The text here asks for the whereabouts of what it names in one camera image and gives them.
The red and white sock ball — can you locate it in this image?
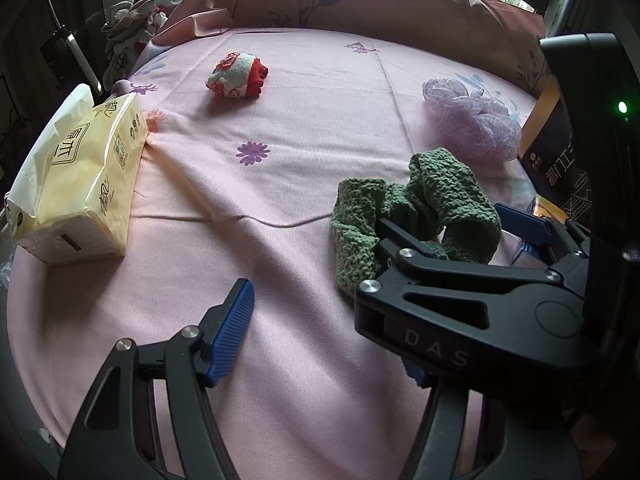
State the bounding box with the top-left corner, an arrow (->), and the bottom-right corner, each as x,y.
205,51 -> 270,100

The pink floral pillow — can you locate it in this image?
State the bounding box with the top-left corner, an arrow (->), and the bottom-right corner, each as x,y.
154,0 -> 549,97

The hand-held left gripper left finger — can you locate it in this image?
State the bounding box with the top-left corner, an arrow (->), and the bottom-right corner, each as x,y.
57,278 -> 256,480

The purple mesh bath sponge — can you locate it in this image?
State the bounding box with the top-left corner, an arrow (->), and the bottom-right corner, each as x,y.
422,76 -> 524,161

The pink floral bedsheet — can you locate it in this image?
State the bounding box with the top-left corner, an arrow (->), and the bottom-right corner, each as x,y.
7,26 -> 542,480

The pile of clothes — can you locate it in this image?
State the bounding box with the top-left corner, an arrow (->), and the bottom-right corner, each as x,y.
102,0 -> 194,94

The black printed box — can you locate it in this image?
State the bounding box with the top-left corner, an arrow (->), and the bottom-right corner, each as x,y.
517,74 -> 594,222

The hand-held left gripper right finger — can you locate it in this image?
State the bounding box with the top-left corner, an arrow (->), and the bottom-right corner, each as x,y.
404,362 -> 584,480

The yellow tissue pack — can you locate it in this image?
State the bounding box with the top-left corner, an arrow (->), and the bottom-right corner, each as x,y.
4,83 -> 150,266

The green knitted towel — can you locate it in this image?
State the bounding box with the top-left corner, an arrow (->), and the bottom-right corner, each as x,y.
330,147 -> 503,295

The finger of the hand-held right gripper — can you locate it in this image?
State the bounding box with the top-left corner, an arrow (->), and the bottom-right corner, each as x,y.
376,216 -> 566,284
494,203 -> 591,281

